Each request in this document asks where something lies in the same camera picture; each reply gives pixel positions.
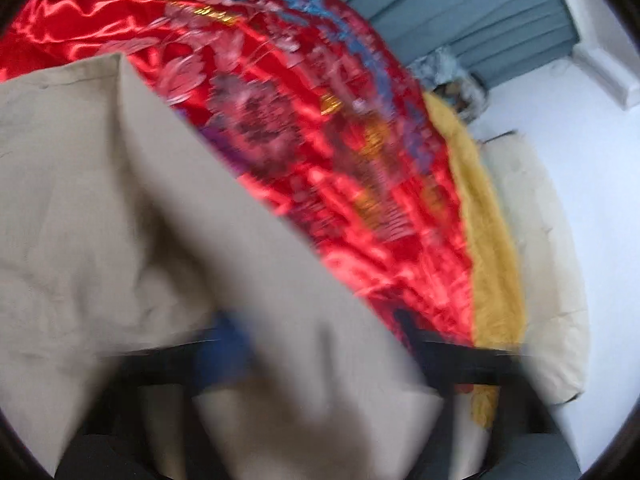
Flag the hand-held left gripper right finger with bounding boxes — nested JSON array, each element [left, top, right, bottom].
[[394, 309, 561, 437]]

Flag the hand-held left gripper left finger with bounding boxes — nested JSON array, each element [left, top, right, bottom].
[[80, 310, 261, 441]]

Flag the beige pants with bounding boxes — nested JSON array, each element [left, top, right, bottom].
[[0, 52, 446, 480]]

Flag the cream padded headboard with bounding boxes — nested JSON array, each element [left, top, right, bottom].
[[479, 130, 592, 406]]

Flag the red floral satin blanket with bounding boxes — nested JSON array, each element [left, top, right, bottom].
[[0, 0, 478, 361]]

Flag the pile of grey patterned clothes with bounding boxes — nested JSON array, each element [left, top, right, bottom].
[[405, 46, 489, 124]]

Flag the grey-blue curtain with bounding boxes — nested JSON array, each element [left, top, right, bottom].
[[300, 0, 581, 92]]

